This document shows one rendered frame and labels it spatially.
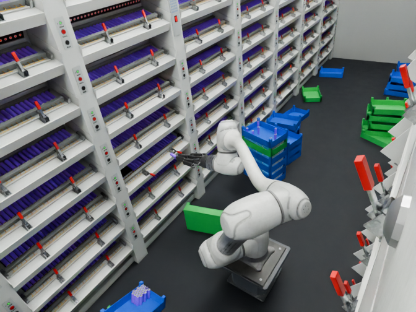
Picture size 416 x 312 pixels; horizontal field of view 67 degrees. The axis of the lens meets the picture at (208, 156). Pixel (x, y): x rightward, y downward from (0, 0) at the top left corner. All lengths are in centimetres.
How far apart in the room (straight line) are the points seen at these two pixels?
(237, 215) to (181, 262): 116
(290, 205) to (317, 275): 105
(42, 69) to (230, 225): 97
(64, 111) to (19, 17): 40
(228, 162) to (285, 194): 54
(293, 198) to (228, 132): 58
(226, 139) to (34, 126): 85
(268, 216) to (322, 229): 129
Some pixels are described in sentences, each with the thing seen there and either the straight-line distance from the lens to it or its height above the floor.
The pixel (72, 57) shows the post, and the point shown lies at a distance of 151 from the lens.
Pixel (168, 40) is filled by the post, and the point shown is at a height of 126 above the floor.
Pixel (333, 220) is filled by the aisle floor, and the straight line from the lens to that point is 243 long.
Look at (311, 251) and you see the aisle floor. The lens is 223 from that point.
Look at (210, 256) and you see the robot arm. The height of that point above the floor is 43.
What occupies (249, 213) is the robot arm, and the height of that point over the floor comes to 97.
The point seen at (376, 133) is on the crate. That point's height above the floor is 3.
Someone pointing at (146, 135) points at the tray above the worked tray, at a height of 78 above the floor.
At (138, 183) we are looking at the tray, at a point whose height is 56.
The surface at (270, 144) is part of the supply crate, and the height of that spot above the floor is 44.
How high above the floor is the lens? 174
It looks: 35 degrees down
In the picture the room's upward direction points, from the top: 7 degrees counter-clockwise
